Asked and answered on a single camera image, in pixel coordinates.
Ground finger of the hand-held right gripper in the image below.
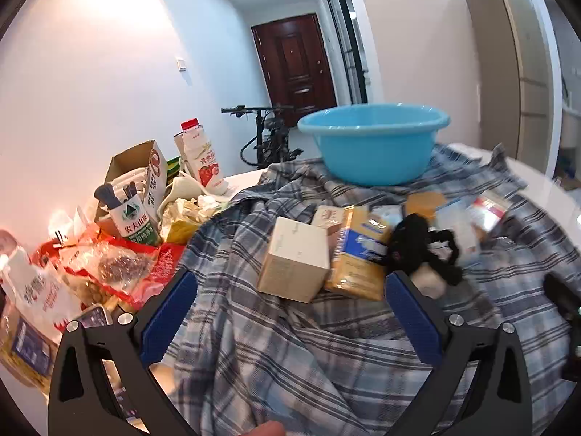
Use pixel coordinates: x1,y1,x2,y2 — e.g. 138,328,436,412
542,272,581,328

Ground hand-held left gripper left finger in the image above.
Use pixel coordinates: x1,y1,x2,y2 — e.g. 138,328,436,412
48,267,200,436

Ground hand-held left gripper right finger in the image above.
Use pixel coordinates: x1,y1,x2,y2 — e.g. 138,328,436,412
385,270,533,436

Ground red and white cigarette pack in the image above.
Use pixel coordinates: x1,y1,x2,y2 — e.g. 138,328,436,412
467,193,511,232

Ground blue plastic basin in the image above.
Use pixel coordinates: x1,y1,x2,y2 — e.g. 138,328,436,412
297,103,451,187

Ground person's left hand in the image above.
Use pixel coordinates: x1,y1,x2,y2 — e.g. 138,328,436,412
245,420,287,436

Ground red snack bag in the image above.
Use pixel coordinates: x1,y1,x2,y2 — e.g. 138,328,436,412
32,231,187,310

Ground yellow packet with blue label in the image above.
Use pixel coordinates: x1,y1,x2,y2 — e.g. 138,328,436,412
324,204,395,301

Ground clear bag of nuts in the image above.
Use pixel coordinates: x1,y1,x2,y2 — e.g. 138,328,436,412
59,241,157,310

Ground crumpled yellow packet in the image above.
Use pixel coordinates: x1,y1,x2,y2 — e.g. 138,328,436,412
159,197,223,243

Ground green label bottle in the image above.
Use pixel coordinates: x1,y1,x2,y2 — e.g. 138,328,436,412
110,195,163,246

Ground long light blue packet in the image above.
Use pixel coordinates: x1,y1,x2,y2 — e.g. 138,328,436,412
433,197,482,257

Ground small light blue packet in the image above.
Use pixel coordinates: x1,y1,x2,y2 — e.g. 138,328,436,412
372,204,405,228

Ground orange soap box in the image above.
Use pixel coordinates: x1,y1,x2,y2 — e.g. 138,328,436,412
405,191,448,219

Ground blue plaid shirt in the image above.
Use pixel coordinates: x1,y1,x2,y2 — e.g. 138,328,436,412
152,143,581,436

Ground cream cloth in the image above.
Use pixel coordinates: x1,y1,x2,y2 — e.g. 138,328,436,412
161,173,232,219

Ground small pink box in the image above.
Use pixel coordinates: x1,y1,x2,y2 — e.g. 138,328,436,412
312,205,346,248

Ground white and red bag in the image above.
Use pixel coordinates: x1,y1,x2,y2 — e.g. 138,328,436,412
0,245,82,332

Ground white cardboard box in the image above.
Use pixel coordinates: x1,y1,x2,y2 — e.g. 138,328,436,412
257,216,332,303

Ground grey brush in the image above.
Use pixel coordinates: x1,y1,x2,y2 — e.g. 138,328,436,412
94,183,121,210

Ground brown cardboard carton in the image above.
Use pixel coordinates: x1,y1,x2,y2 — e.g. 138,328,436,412
105,140,168,232

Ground yellow noodle packet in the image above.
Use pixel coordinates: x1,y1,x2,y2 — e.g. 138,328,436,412
0,313,60,391

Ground strawberry milk bottle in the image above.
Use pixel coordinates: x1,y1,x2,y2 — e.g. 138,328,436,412
174,118,229,195

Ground black bicycle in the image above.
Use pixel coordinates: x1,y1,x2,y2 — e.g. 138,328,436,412
221,104,318,169

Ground beige cabinet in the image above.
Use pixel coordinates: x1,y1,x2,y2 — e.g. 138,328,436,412
460,0,557,178

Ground dark red door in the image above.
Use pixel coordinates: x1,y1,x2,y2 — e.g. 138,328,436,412
251,13,337,116

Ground sliding glass door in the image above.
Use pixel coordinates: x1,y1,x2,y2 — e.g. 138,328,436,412
324,0,368,105

